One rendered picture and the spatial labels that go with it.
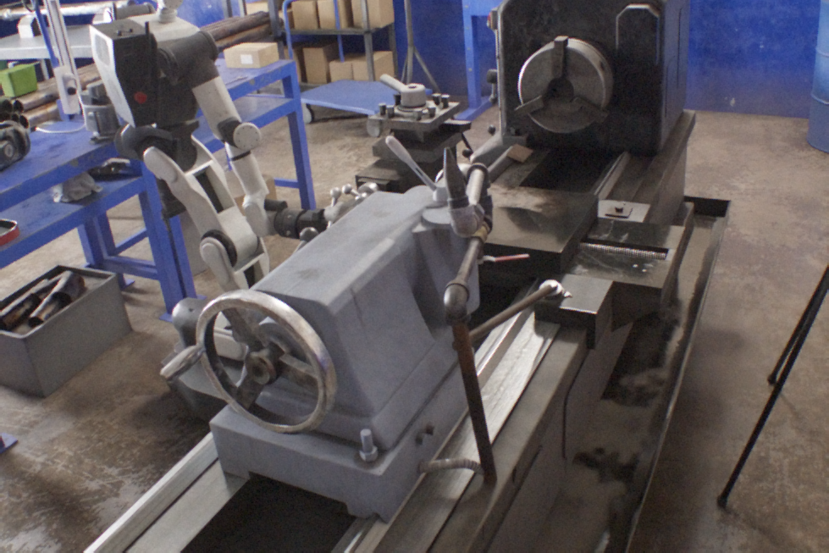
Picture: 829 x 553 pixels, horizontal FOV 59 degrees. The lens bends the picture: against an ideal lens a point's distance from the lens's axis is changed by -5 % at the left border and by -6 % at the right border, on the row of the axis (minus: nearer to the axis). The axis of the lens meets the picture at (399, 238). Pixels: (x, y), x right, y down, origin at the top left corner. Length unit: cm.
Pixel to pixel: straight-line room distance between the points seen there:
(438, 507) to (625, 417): 94
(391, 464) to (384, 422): 6
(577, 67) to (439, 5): 408
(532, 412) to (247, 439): 48
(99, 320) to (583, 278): 223
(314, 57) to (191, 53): 421
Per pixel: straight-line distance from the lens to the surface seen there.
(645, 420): 203
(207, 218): 252
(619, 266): 170
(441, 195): 131
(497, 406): 136
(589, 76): 217
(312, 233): 134
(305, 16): 633
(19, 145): 315
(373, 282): 113
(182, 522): 125
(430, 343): 125
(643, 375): 218
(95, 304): 334
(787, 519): 243
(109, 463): 280
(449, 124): 196
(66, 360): 329
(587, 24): 236
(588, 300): 158
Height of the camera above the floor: 168
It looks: 25 degrees down
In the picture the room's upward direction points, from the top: 6 degrees counter-clockwise
